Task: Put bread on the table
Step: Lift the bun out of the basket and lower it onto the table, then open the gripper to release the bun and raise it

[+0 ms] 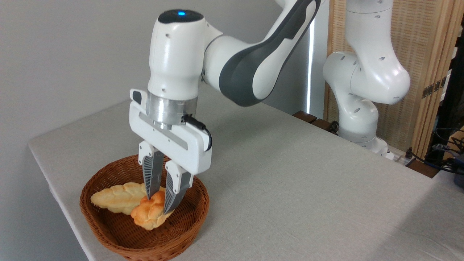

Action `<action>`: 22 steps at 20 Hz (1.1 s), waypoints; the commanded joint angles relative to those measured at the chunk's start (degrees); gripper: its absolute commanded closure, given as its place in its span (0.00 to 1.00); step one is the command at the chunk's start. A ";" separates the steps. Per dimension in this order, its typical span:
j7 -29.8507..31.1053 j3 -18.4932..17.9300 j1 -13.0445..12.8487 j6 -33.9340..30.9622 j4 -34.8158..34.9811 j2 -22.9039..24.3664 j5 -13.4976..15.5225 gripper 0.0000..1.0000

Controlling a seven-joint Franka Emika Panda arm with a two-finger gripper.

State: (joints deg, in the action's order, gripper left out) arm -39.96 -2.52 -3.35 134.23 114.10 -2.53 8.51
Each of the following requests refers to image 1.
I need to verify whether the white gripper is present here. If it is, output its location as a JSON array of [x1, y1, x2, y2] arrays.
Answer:
[[129, 89, 212, 215]]

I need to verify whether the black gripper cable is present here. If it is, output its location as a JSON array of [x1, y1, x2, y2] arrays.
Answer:
[[181, 114, 213, 151]]

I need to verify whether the round golden bread roll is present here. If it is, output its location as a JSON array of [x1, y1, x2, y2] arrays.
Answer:
[[130, 190, 174, 231]]

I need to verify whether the long pale braided bread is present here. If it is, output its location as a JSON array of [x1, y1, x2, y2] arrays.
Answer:
[[90, 182, 165, 215]]

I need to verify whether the dark brown wooden board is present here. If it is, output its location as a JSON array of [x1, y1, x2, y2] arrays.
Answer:
[[292, 111, 440, 179]]

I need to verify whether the black cable bundle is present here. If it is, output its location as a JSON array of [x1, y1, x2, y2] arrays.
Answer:
[[406, 127, 464, 175]]

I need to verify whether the grey tablecloth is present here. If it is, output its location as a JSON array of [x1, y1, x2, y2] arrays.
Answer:
[[28, 85, 464, 261]]

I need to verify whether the white power strip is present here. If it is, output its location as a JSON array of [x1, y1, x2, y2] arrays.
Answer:
[[381, 147, 415, 166]]

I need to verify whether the brass screen hinge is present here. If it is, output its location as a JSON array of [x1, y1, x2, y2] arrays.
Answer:
[[422, 76, 447, 99]]

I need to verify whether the brown wicker basket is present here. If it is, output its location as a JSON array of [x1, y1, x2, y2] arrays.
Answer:
[[79, 154, 210, 261]]

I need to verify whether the black stand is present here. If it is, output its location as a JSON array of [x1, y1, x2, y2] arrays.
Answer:
[[433, 18, 464, 162]]

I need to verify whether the dark blue object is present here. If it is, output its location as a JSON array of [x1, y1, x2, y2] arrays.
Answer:
[[453, 154, 464, 189]]

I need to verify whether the white vertical light strip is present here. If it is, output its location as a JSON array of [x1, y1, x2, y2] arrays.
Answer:
[[306, 18, 316, 113]]

